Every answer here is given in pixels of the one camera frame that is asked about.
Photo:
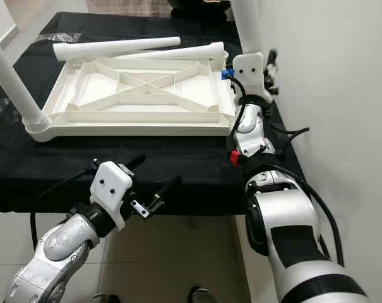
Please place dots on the white ribbed plastic tabletop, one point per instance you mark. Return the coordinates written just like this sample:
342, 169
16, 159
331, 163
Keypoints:
89, 95

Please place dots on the white plastic table leg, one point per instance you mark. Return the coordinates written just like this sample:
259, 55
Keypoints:
121, 48
20, 93
197, 52
246, 25

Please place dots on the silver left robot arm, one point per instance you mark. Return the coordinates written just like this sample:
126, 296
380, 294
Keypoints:
58, 252

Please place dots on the black wok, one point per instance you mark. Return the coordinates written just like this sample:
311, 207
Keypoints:
197, 9

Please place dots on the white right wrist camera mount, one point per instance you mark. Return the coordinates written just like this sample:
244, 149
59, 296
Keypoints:
250, 66

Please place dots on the silver robot right leg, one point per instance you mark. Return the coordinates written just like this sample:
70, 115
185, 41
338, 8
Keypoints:
199, 297

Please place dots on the silver robot left leg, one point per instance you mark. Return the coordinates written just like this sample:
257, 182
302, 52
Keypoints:
101, 298

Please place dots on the floral cloth covered stand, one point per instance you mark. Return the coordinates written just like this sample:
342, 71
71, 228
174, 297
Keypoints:
127, 7

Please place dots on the clear tape patch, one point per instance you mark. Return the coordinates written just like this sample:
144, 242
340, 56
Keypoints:
1, 110

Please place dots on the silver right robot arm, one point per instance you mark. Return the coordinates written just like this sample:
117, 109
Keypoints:
292, 227

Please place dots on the silver robot leg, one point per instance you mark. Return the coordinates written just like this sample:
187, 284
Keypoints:
199, 297
101, 298

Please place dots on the black tablecloth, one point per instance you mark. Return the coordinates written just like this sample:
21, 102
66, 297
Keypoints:
184, 164

